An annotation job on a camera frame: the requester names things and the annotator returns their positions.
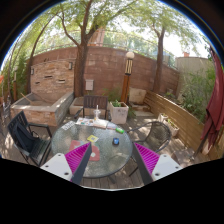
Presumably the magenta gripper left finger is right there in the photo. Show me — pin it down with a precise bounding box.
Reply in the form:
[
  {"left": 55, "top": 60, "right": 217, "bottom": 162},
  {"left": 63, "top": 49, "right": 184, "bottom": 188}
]
[{"left": 40, "top": 141, "right": 93, "bottom": 186}]

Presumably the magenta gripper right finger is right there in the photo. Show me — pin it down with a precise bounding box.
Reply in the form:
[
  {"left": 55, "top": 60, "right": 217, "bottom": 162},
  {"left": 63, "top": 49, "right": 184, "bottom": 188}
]
[{"left": 131, "top": 142, "right": 184, "bottom": 186}]

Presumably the red mouse pad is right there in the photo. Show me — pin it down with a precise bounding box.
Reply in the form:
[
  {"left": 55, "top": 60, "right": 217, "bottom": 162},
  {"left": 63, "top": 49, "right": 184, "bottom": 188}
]
[{"left": 69, "top": 140, "right": 100, "bottom": 161}]

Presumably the dark blue computer mouse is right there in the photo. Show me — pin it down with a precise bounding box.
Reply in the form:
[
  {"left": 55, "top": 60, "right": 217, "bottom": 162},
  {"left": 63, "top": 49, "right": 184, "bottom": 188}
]
[{"left": 112, "top": 138, "right": 119, "bottom": 146}]

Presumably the yellow sticky note pad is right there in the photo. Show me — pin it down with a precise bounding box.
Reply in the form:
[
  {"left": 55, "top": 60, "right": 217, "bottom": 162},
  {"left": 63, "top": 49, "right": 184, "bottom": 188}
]
[{"left": 87, "top": 135, "right": 99, "bottom": 142}]

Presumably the black wicker chair right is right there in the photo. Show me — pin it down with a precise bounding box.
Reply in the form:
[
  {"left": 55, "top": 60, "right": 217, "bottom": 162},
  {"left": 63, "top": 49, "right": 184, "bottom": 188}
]
[{"left": 133, "top": 121, "right": 171, "bottom": 154}]

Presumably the round glass patio table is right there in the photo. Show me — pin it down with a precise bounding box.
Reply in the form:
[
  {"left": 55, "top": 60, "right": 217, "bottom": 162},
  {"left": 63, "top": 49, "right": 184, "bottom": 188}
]
[{"left": 50, "top": 119, "right": 134, "bottom": 179}]

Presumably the white keyboard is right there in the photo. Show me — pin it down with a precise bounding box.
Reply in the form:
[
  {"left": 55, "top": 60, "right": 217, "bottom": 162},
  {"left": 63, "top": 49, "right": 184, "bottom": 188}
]
[{"left": 61, "top": 121, "right": 76, "bottom": 130}]

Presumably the green marker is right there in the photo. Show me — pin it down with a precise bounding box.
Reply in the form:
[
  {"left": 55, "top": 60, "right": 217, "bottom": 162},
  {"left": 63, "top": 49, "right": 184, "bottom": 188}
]
[{"left": 115, "top": 128, "right": 124, "bottom": 134}]

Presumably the open magazine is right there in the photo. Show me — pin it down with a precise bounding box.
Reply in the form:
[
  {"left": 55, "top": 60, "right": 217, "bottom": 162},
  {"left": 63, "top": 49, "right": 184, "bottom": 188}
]
[{"left": 77, "top": 118, "right": 108, "bottom": 129}]

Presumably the small white planter box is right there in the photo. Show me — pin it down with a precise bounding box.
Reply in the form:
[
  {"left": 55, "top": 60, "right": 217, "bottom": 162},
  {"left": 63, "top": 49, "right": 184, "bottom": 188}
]
[{"left": 158, "top": 113, "right": 179, "bottom": 137}]

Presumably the black plastic chair left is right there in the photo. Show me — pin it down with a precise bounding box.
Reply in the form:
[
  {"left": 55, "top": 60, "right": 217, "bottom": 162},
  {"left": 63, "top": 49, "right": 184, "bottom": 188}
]
[{"left": 7, "top": 111, "right": 52, "bottom": 167}]

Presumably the clear plastic bottle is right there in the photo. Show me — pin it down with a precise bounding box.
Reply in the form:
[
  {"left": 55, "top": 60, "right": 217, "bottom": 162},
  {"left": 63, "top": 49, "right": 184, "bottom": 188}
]
[{"left": 94, "top": 105, "right": 101, "bottom": 121}]

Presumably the wooden slat fence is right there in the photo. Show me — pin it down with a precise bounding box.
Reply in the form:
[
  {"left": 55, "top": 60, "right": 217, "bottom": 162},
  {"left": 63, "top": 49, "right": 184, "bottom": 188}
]
[{"left": 144, "top": 91, "right": 204, "bottom": 151}]

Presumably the black chair far side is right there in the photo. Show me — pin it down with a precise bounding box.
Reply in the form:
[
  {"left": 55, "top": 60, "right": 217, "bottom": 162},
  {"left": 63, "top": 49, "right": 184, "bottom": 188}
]
[{"left": 74, "top": 95, "right": 111, "bottom": 120}]

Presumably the white square planter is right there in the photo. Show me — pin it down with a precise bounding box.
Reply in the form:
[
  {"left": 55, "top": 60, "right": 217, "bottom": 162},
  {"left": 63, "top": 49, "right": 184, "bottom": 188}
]
[{"left": 109, "top": 102, "right": 129, "bottom": 124}]

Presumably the stone water basin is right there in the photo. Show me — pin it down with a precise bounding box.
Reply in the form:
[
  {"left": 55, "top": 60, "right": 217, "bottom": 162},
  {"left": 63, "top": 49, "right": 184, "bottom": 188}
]
[{"left": 10, "top": 92, "right": 74, "bottom": 126}]

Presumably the folded red patio umbrella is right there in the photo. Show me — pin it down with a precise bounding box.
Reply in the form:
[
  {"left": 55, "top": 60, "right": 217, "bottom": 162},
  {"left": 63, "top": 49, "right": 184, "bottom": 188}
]
[{"left": 201, "top": 49, "right": 224, "bottom": 147}]

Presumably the tree trunk right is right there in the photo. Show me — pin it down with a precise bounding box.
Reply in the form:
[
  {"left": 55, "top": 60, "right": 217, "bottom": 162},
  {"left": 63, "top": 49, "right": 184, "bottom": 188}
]
[{"left": 152, "top": 24, "right": 165, "bottom": 93}]

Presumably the large tree trunk centre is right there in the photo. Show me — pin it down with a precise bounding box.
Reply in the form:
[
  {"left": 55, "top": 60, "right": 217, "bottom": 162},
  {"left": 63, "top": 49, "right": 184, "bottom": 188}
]
[{"left": 59, "top": 0, "right": 99, "bottom": 97}]

